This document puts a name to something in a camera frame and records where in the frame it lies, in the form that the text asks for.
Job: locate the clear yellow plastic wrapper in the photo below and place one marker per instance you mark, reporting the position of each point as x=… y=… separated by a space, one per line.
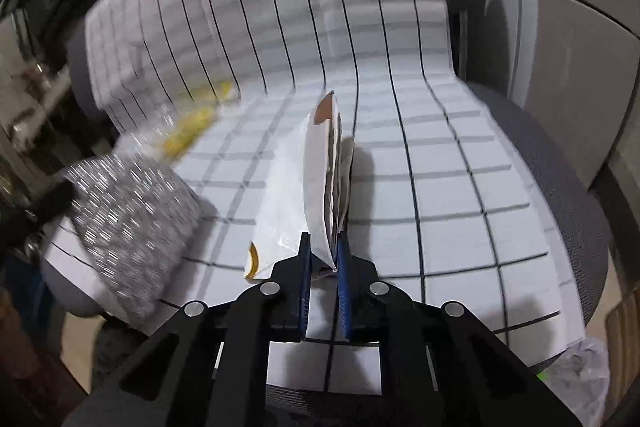
x=174 y=127

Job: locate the trash bin with plastic liner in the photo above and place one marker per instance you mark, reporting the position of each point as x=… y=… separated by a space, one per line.
x=580 y=378

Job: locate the grey office chair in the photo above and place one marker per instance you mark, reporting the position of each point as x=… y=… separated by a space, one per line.
x=550 y=181

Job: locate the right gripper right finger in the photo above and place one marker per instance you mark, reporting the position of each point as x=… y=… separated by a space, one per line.
x=374 y=311

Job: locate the white grid checked cloth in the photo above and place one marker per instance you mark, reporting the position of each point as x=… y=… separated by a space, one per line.
x=347 y=115

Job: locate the grey microfibre cloth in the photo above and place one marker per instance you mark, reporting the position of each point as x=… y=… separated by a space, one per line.
x=134 y=217

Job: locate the grey refrigerator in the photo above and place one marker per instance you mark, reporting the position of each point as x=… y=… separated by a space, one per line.
x=571 y=64

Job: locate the white paper bag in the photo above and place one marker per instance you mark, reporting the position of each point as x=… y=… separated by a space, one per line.
x=307 y=190

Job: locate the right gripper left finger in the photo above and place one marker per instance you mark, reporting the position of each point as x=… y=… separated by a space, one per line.
x=274 y=311

